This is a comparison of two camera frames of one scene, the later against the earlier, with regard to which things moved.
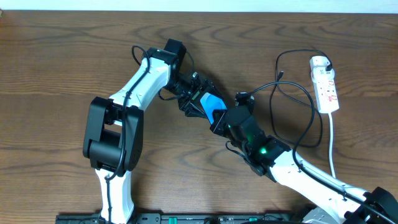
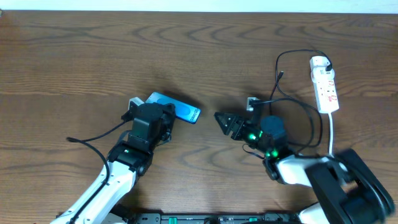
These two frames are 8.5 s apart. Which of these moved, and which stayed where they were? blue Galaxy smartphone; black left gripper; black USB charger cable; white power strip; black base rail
Moved: blue Galaxy smartphone; black USB charger cable; black left gripper
Stayed: black base rail; white power strip
